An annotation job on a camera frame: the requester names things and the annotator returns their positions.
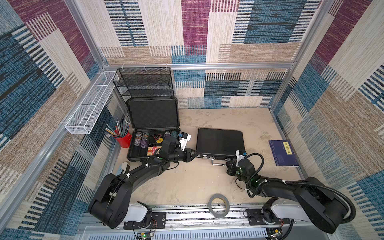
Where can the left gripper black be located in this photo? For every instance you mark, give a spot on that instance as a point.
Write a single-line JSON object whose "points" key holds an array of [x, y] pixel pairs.
{"points": [[188, 156]]}

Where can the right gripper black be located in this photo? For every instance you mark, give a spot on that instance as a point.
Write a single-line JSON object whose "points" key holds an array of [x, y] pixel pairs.
{"points": [[231, 165]]}

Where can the black aluminium poker case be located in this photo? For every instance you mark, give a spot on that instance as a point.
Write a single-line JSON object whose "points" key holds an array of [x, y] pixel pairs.
{"points": [[219, 144]]}

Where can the grey plastic poker case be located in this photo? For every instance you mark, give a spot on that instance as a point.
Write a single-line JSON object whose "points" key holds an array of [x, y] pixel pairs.
{"points": [[155, 116]]}

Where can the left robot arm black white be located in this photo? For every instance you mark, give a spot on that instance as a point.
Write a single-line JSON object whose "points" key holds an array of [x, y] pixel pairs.
{"points": [[111, 201]]}

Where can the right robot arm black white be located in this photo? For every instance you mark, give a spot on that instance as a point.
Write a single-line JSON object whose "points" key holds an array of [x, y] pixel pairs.
{"points": [[324, 207]]}

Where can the black red dealer card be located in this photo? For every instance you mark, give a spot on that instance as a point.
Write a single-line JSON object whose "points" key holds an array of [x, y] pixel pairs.
{"points": [[157, 136]]}

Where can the red Texas Holdem card box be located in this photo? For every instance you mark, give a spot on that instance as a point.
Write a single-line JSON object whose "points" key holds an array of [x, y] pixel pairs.
{"points": [[151, 150]]}

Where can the grey tape roll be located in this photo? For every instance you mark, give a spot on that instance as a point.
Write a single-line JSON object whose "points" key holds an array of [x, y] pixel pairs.
{"points": [[225, 204]]}

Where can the mixed colour chip stack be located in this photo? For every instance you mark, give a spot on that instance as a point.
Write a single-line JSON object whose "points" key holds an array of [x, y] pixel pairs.
{"points": [[138, 139]]}

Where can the purple book yellow label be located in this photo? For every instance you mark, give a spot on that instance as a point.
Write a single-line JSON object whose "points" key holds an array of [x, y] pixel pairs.
{"points": [[283, 153]]}

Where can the red pencil cup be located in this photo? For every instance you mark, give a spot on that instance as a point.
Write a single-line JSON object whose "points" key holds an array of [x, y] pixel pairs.
{"points": [[125, 141]]}

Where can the light blue stapler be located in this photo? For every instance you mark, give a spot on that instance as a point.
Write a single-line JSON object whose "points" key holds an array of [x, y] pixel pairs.
{"points": [[123, 168]]}

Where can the bundle of coloured pencils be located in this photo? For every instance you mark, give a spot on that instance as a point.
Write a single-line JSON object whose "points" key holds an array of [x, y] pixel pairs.
{"points": [[121, 129]]}

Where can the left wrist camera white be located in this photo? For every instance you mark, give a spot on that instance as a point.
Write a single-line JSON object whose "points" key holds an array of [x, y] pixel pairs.
{"points": [[183, 139]]}

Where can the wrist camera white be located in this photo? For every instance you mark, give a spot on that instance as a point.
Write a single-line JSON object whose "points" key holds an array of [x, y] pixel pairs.
{"points": [[240, 154], [183, 139]]}

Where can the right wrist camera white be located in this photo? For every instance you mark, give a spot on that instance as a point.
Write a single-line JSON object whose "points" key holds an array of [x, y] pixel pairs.
{"points": [[240, 154]]}

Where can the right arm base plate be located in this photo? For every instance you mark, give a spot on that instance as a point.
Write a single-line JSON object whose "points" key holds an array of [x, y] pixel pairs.
{"points": [[258, 217]]}

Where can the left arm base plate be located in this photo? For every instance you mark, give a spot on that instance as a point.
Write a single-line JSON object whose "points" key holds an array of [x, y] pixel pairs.
{"points": [[151, 221]]}

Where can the black wire mesh shelf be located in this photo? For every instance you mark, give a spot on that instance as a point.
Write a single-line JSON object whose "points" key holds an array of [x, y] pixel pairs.
{"points": [[144, 82]]}

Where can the white wire mesh basket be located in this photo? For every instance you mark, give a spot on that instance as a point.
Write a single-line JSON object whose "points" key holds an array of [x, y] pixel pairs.
{"points": [[87, 113]]}

